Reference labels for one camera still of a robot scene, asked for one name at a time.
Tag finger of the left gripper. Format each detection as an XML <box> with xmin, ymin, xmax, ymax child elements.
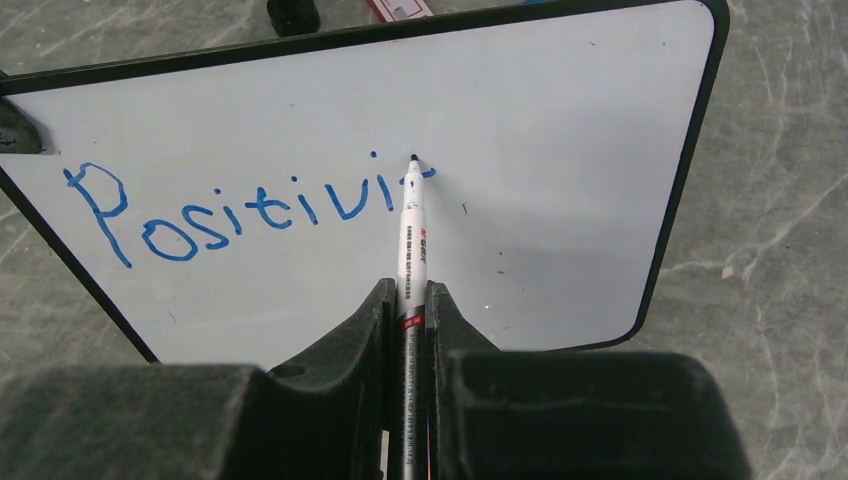
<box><xmin>0</xmin><ymin>97</ymin><xmax>44</xmax><ymax>154</ymax></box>

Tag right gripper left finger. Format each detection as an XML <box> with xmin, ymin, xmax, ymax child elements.
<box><xmin>1</xmin><ymin>278</ymin><xmax>396</xmax><ymax>479</ymax></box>

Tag white whiteboard black frame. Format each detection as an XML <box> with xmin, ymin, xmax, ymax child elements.
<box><xmin>1</xmin><ymin>1</ymin><xmax>730</xmax><ymax>367</ymax></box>

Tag blue white marker pen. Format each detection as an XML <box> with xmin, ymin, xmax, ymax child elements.
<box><xmin>388</xmin><ymin>154</ymin><xmax>428</xmax><ymax>479</ymax></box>

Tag red white small box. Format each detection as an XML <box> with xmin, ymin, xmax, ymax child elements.
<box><xmin>367</xmin><ymin>0</ymin><xmax>433</xmax><ymax>23</ymax></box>

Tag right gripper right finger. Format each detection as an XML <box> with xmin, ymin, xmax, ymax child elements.
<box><xmin>425</xmin><ymin>282</ymin><xmax>752</xmax><ymax>479</ymax></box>

